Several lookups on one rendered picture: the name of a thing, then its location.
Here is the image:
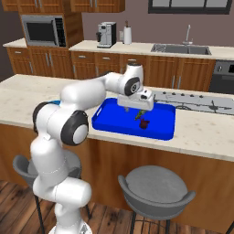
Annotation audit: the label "black oven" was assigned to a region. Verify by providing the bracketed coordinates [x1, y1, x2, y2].
[207, 59, 234, 95]

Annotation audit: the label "wooden base cupboards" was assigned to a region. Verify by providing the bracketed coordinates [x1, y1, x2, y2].
[5, 46, 217, 92]

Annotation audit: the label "steel sink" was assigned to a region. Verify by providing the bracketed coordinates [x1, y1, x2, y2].
[150, 43, 213, 57]

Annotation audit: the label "grey bar stool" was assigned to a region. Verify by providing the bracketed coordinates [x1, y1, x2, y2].
[117, 165, 197, 234]
[12, 150, 91, 234]

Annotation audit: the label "dark red beet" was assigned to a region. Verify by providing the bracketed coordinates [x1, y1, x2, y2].
[138, 118, 151, 130]

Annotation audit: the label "silver microwave oven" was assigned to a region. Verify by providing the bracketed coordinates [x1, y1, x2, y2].
[20, 14, 68, 48]

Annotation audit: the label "wooden kitchen island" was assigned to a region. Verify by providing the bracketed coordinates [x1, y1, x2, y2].
[0, 122, 234, 234]

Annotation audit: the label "blue tray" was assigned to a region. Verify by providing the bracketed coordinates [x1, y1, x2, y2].
[90, 97, 177, 142]

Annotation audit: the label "white paper towel roll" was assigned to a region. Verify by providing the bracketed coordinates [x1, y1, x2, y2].
[122, 20, 133, 46]

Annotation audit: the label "wooden wall cupboards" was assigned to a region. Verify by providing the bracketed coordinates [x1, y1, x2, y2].
[0, 0, 126, 48]

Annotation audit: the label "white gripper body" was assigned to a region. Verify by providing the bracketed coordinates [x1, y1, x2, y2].
[116, 94, 154, 112]

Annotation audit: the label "silver hob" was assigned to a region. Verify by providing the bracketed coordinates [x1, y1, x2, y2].
[152, 90, 234, 116]

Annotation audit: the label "dark framed window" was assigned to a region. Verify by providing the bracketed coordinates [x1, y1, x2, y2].
[148, 0, 233, 16]

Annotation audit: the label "green asparagus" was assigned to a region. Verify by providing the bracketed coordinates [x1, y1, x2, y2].
[134, 110, 147, 121]

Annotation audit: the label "silver tap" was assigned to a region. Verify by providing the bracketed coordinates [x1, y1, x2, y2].
[182, 25, 194, 46]

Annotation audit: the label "silver coffee machine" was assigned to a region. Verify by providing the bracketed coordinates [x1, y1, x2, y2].
[96, 21, 118, 49]

